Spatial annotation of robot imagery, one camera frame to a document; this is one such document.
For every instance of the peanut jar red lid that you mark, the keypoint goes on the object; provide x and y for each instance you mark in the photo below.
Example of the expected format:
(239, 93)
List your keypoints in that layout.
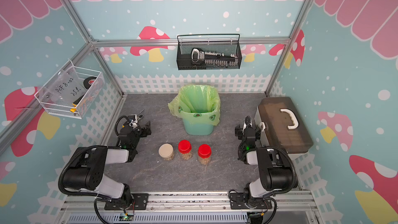
(204, 154)
(185, 149)

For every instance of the peanut jar beige lid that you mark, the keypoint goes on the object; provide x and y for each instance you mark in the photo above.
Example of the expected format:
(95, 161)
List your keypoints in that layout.
(166, 152)

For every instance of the black wire mesh basket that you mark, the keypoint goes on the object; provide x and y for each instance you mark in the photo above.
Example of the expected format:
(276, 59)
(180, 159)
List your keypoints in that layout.
(219, 43)

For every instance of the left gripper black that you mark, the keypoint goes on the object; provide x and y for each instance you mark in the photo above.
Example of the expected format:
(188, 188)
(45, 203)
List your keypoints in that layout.
(144, 130)

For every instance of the green plastic bin liner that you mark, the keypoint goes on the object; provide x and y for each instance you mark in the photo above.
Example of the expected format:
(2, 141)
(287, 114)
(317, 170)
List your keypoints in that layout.
(197, 104)

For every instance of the green trash bin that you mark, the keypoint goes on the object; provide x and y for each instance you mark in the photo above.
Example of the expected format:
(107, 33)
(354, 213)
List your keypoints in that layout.
(198, 124)

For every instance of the yellow utility knife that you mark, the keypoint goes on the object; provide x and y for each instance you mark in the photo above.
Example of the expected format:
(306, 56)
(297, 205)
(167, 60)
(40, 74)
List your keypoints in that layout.
(78, 105)

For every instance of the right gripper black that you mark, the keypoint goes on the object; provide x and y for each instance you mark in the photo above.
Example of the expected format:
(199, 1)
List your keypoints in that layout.
(247, 130)

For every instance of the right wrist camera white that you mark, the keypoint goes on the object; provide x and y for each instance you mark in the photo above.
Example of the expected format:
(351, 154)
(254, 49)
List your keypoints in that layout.
(247, 123)

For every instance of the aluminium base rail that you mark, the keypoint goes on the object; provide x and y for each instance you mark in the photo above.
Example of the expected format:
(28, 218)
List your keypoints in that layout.
(214, 207)

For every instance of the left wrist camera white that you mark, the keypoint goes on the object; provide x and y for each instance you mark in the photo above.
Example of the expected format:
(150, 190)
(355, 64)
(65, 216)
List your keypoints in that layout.
(132, 120)

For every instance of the brown lidded tool box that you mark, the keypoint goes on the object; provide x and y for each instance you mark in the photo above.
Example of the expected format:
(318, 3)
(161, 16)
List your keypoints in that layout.
(282, 126)

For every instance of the clear wall bin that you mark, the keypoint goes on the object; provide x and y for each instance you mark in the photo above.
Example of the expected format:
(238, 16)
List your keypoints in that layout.
(56, 97)

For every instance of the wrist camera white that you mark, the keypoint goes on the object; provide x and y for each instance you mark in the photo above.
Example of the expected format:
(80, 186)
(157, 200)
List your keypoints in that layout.
(247, 123)
(132, 120)

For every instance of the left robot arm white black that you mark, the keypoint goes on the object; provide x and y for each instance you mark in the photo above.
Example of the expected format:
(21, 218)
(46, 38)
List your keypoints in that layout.
(84, 174)

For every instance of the yellow black screwdriver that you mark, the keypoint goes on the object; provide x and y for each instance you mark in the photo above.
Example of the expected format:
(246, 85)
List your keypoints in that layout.
(140, 114)

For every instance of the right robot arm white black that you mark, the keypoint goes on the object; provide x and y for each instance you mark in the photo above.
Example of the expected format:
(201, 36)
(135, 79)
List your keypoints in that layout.
(277, 174)

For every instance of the black tape roll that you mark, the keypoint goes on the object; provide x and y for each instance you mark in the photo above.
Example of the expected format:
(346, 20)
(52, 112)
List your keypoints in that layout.
(88, 82)

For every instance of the socket wrench set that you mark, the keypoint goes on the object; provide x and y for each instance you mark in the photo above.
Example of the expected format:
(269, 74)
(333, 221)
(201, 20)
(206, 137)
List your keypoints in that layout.
(214, 60)

